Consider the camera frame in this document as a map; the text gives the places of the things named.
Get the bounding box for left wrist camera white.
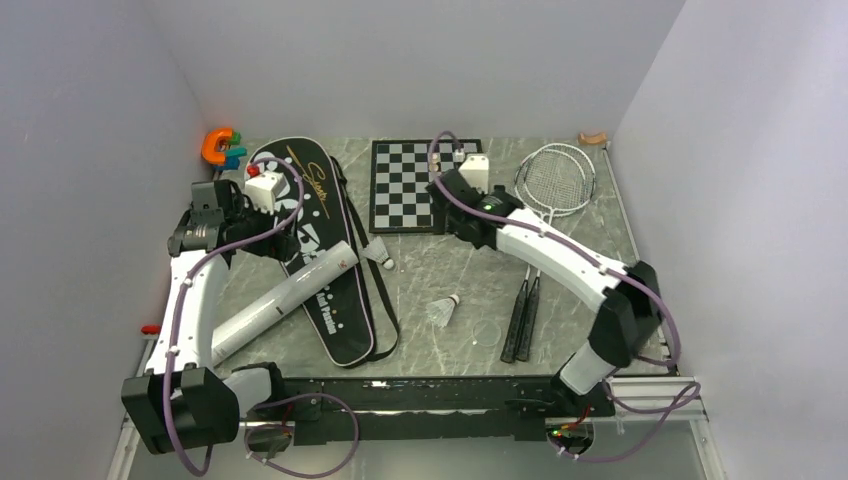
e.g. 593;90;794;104
244;171;288;214

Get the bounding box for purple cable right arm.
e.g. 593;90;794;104
427;130;702;464

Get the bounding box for clear round tube lid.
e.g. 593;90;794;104
471;320;502;348

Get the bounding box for orange C-shaped toy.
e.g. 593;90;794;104
201;127;235;166

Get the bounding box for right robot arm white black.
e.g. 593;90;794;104
427;169;667;415

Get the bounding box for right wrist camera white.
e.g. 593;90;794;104
458;153;490;193

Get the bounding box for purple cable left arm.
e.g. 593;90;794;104
160;156;361;480

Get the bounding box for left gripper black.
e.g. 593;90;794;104
226;194;300;262

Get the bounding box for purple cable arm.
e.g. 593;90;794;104
160;156;361;480
427;130;702;464

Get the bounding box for white shuttlecock tube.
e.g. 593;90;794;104
211;241;359;366

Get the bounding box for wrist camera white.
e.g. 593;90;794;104
244;171;288;214
458;153;490;193

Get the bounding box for wooden arch block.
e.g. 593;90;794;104
577;132;608;146

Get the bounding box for black white chessboard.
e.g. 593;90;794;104
368;140;444;235

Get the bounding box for white shuttlecock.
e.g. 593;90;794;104
425;294;460;328
362;236;395;270

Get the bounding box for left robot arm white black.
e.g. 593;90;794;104
121;174;299;454

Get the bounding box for black racket bag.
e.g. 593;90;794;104
251;137;399;368

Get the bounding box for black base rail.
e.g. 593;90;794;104
247;375;615;446

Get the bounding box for teal blue toy blocks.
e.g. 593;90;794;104
221;131;247;171

